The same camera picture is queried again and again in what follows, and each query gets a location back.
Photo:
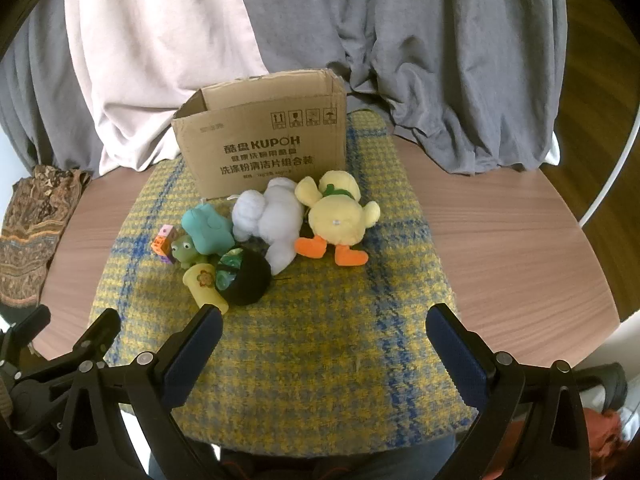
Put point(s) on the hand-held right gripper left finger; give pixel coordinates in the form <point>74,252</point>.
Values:
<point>195,355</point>

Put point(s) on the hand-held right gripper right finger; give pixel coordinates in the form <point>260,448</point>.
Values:
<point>460,355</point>

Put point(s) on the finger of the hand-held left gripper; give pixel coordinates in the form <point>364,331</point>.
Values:
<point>30,322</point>
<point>102,329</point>

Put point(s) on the yellow flower cup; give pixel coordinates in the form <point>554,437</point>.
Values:
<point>202,285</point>

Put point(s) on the black round pouch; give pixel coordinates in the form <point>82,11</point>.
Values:
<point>250,285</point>

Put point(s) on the colourful toy cube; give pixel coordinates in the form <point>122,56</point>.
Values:
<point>162,245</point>

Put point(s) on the teal rubber animal toy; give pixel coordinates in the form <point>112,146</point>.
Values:
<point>205,227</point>

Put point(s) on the white rabbit plush toy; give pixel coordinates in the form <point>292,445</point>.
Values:
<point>275,215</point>

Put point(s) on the yellow duck plush toy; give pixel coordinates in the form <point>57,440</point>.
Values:
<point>335,215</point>

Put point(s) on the brown cardboard box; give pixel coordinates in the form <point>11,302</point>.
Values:
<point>260,140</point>

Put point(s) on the brown patterned cloth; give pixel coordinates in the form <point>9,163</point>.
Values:
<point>30,230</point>

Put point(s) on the yellow blue plaid mat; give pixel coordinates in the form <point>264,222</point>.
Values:
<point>325,335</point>

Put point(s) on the person's dark trousers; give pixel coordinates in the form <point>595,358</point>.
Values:
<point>300,467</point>

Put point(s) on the red cloth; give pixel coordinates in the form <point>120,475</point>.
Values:
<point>602,435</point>

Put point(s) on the white curved tube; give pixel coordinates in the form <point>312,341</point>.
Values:
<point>607,187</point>

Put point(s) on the pale pink blanket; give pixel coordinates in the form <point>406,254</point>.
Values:
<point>150,50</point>

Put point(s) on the grey blanket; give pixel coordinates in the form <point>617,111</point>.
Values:
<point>425,35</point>

